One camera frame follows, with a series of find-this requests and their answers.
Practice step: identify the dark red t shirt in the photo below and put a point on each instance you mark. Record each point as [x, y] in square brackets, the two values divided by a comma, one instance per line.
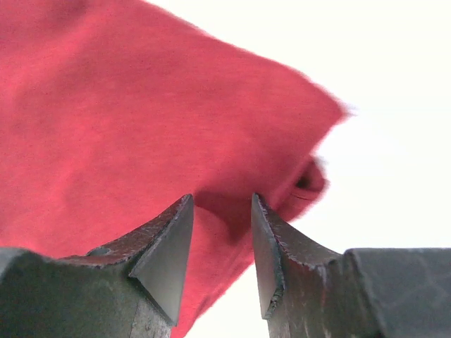
[112, 110]

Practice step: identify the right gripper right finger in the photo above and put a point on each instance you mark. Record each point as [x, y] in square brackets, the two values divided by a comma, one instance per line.
[307, 290]

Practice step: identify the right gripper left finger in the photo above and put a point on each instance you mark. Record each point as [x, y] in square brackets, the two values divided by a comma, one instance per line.
[130, 287]

